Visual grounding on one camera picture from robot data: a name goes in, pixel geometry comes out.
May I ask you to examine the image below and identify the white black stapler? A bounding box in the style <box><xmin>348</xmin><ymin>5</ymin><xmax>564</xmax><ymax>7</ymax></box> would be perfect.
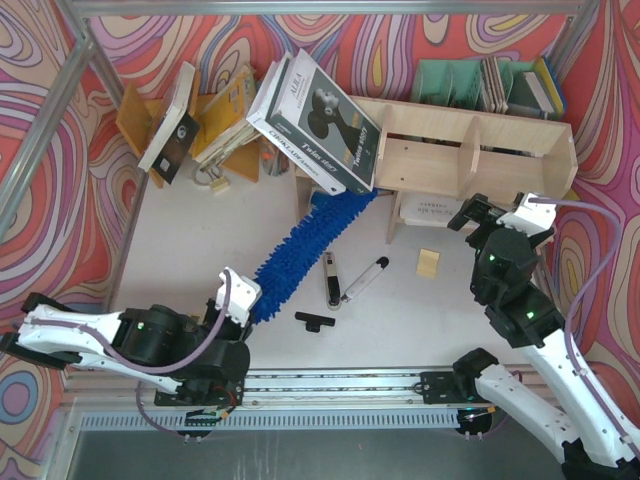
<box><xmin>323</xmin><ymin>251</ymin><xmax>342</xmax><ymax>310</ymax></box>

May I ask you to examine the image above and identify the white black utility knife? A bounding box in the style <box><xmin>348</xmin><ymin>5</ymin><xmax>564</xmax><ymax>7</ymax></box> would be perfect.
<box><xmin>341</xmin><ymin>256</ymin><xmax>389</xmax><ymax>303</ymax></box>

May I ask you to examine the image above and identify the blue microfiber duster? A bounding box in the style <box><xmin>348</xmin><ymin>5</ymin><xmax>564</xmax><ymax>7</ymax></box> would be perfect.
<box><xmin>252</xmin><ymin>190</ymin><xmax>378</xmax><ymax>324</ymax></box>

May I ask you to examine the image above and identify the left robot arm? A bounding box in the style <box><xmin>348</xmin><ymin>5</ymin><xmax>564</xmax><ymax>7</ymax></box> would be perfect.
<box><xmin>1</xmin><ymin>293</ymin><xmax>251</xmax><ymax>409</ymax></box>

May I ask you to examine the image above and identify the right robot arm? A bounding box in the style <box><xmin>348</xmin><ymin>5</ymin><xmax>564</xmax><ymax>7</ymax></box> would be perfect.
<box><xmin>447</xmin><ymin>193</ymin><xmax>639</xmax><ymax>479</ymax></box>

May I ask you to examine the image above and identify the light wooden bookshelf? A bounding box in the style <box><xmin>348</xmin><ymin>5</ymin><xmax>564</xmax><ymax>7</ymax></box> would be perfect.
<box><xmin>292</xmin><ymin>95</ymin><xmax>579</xmax><ymax>246</ymax></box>

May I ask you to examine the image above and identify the yellow sticky note pad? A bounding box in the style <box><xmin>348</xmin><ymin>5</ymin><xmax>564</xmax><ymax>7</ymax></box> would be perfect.
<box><xmin>416</xmin><ymin>249</ymin><xmax>440</xmax><ymax>278</ymax></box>

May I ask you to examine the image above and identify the black small tool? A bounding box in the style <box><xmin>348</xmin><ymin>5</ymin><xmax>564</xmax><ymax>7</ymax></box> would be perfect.
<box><xmin>294</xmin><ymin>311</ymin><xmax>336</xmax><ymax>333</ymax></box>

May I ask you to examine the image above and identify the green desk organizer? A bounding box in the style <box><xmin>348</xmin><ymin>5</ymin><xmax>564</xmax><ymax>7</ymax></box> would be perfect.
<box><xmin>410</xmin><ymin>58</ymin><xmax>560</xmax><ymax>121</ymax></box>

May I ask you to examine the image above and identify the blue covered book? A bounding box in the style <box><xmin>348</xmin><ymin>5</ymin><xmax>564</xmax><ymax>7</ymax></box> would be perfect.
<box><xmin>524</xmin><ymin>56</ymin><xmax>567</xmax><ymax>120</ymax></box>

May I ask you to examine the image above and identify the pencil cup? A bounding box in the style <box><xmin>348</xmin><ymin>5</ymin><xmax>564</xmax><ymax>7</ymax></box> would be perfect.
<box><xmin>259</xmin><ymin>144</ymin><xmax>290</xmax><ymax>177</ymax></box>

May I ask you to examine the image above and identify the black white Twins story book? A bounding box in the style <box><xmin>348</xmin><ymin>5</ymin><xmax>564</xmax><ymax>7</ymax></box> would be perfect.
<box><xmin>266</xmin><ymin>49</ymin><xmax>381</xmax><ymax>195</ymax></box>

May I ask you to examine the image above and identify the yellow book stack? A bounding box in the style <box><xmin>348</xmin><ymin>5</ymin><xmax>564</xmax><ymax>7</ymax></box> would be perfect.
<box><xmin>192</xmin><ymin>64</ymin><xmax>257</xmax><ymax>167</ymax></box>

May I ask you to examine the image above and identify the white black paperback book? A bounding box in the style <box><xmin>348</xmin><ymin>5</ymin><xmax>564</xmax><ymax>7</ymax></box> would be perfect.
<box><xmin>138</xmin><ymin>62</ymin><xmax>200</xmax><ymax>184</ymax></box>

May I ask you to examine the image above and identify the white Chokladfabriken book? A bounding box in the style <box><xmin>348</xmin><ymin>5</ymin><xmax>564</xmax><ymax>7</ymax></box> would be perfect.
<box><xmin>247</xmin><ymin>52</ymin><xmax>346</xmax><ymax>196</ymax></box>

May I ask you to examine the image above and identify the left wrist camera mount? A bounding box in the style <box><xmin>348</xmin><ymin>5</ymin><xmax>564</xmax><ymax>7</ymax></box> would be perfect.
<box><xmin>215</xmin><ymin>267</ymin><xmax>262</xmax><ymax>327</ymax></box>

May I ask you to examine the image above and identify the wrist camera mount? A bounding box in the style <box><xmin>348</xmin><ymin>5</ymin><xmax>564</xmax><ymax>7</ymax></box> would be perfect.
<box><xmin>215</xmin><ymin>267</ymin><xmax>262</xmax><ymax>327</ymax></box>
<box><xmin>497</xmin><ymin>193</ymin><xmax>556</xmax><ymax>237</ymax></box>

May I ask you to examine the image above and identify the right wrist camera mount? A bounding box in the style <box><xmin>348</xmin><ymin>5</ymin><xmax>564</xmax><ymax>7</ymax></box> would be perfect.
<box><xmin>497</xmin><ymin>193</ymin><xmax>556</xmax><ymax>237</ymax></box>

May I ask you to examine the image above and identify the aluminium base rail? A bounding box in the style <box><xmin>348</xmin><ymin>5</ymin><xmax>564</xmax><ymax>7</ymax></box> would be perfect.
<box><xmin>64</xmin><ymin>367</ymin><xmax>601</xmax><ymax>411</ymax></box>

